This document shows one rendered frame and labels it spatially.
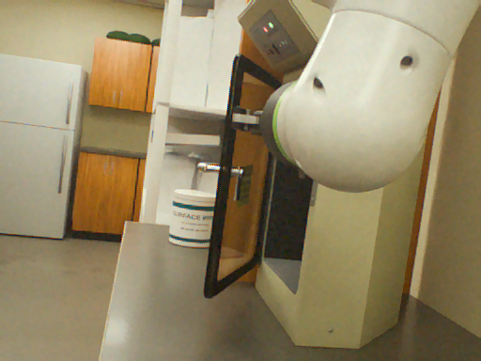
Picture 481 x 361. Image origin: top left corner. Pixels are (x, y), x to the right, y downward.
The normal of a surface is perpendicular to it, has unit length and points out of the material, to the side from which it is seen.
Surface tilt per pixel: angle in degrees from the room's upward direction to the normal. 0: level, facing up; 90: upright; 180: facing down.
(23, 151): 90
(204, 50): 85
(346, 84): 74
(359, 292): 90
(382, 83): 82
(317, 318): 90
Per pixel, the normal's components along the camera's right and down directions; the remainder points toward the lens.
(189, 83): -0.25, 0.08
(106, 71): 0.18, 0.09
